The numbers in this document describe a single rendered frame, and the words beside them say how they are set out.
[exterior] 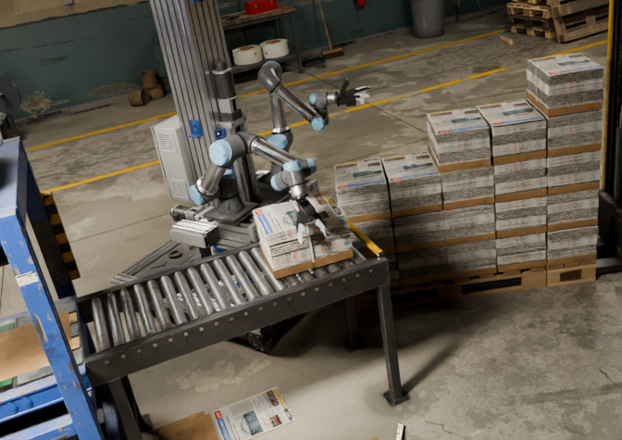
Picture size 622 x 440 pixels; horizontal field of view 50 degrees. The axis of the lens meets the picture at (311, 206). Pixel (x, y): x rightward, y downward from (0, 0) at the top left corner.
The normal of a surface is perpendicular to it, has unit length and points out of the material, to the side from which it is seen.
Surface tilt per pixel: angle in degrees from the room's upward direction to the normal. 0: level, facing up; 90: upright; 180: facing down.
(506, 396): 0
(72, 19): 90
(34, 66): 90
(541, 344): 0
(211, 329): 90
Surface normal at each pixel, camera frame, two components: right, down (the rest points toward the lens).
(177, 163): -0.55, 0.44
